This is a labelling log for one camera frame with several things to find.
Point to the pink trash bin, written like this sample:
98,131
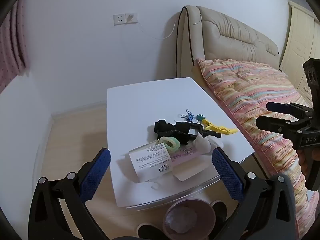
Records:
190,202

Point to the black fabric bow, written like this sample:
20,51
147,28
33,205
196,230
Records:
180,127

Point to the pink paper box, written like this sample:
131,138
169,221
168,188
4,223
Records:
187,155

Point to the beige padded bed headboard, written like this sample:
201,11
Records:
225,37

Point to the green binder clip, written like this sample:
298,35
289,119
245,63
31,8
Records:
199,117

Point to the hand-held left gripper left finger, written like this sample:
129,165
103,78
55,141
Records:
96,172

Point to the blue binder clip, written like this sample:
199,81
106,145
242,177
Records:
190,117

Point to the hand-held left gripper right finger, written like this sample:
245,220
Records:
227,172

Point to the white wall socket with plug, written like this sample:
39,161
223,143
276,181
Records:
131,18

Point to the white crumpled paper scrap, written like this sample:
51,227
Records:
150,183

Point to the white tissue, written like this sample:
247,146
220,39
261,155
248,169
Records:
207,145

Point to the green and pink scrunchie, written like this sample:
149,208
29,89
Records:
172,142

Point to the pink curtain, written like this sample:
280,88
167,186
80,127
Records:
10,47

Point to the white table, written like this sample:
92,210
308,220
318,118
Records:
150,97

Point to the yellow plastic clip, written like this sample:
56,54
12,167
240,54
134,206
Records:
215,127

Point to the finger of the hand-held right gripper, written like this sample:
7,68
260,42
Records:
280,107
272,125

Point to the white printed paper leaflet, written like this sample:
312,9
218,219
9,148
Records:
147,160

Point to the person's right hand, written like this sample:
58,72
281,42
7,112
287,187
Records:
303,163

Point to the cream wardrobe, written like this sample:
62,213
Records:
297,42

